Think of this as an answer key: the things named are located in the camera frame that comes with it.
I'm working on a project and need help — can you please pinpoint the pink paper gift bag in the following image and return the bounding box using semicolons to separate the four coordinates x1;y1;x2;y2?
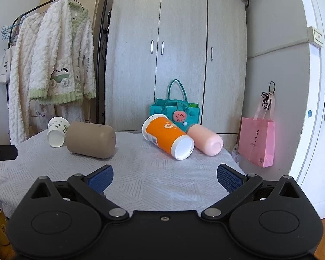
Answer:
238;92;275;168

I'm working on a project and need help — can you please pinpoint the black clothes rack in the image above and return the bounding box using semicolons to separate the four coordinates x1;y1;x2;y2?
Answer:
4;0;113;124

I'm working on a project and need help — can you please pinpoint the grey three-door wardrobe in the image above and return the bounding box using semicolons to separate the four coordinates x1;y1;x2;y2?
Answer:
104;0;249;150

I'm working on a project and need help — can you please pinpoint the white fleece jacket green trim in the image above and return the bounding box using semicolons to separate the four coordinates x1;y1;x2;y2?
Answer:
29;0;96;105

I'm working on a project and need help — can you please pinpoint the pink tumbler cup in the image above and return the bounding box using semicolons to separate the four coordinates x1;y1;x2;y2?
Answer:
187;124;223;156

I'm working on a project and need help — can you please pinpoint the white door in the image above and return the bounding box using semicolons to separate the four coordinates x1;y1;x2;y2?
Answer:
289;0;325;219

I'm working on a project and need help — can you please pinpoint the teal felt handbag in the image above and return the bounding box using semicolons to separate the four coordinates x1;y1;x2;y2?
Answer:
149;79;200;132

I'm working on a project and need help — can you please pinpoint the orange paper cup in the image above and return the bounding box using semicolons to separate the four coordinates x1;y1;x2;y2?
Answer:
141;114;195;160

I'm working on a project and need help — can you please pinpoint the white floral paper cup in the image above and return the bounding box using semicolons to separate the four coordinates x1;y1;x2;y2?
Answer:
47;117;70;148

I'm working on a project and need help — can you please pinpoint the white patterned tablecloth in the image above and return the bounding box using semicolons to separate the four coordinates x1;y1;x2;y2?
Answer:
0;132;239;217

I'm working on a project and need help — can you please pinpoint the beige tumbler cup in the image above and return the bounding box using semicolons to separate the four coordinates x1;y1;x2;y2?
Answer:
66;122;116;159

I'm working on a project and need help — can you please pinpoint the white tote bag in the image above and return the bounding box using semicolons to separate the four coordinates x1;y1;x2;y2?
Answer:
0;47;14;84

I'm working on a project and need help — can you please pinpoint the white fleece robe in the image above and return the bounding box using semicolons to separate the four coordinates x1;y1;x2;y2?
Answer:
8;13;84;146

